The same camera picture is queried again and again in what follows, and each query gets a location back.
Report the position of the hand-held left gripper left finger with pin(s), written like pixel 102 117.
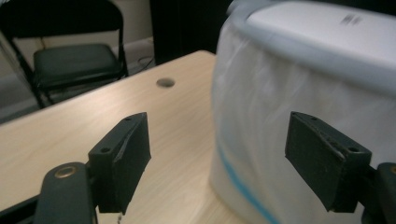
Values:
pixel 120 165

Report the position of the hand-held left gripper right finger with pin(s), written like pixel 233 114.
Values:
pixel 323 161

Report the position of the white lidded trash bin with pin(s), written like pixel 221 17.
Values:
pixel 311 34

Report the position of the white bin with bag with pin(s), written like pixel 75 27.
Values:
pixel 258 124

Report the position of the round grey table cap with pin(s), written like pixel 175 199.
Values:
pixel 165 82

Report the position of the black folding chair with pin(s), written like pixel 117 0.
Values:
pixel 71 63

